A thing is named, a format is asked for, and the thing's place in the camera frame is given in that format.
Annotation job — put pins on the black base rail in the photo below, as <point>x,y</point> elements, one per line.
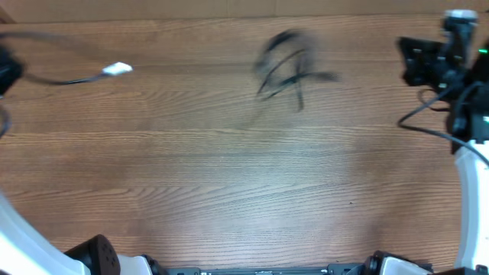
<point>330,269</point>

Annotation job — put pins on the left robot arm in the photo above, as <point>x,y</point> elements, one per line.
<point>25,251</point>

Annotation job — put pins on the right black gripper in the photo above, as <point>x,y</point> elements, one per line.
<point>416,66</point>

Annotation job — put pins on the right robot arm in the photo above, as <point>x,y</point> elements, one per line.
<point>467,130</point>

